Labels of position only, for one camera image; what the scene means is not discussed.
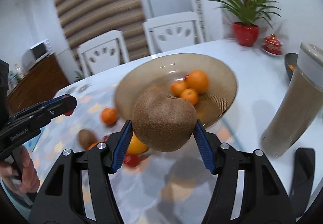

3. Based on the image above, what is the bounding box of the red potted green plant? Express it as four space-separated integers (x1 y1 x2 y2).
210 0 280 47

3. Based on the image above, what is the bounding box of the large brown kiwi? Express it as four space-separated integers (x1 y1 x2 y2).
131 91 197 152

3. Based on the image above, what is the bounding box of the small brown kiwi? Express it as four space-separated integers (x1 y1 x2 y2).
77 129 98 150

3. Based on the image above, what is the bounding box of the large orange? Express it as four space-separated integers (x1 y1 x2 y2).
126 133 149 155

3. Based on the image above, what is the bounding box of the mandarin with stem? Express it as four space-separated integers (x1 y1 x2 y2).
100 108 118 126

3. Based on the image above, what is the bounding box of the striped window blind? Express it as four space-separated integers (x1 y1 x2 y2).
54 0 149 60

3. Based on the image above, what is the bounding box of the tall beige lidded canister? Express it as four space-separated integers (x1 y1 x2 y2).
261 42 322 158

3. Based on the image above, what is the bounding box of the white chair left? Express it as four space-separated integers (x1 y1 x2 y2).
77 30 130 77

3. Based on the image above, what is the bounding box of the red lidded tea cup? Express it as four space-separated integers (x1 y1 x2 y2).
262 33 282 56

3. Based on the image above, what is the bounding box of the brown wooden cabinet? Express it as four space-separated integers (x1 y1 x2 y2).
8 54 69 114

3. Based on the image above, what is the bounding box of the small floor plant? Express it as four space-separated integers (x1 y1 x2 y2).
73 71 84 83

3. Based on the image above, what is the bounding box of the grey bowl with mandarins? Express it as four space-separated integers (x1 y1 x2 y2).
285 53 298 80

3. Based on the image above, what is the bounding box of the white chair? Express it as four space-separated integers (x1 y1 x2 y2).
143 12 205 55
77 30 130 77

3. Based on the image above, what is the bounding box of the brown ribbed glass bowl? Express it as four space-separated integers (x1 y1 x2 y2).
114 53 238 128

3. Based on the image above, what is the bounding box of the white microwave oven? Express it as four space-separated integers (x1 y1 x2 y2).
21 39 52 71

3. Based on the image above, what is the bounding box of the white chair right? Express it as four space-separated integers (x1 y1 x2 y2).
143 12 205 55

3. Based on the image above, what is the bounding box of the white refrigerator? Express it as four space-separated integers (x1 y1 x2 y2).
141 0 223 41

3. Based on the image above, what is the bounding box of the left hand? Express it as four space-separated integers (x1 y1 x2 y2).
1 146 40 195

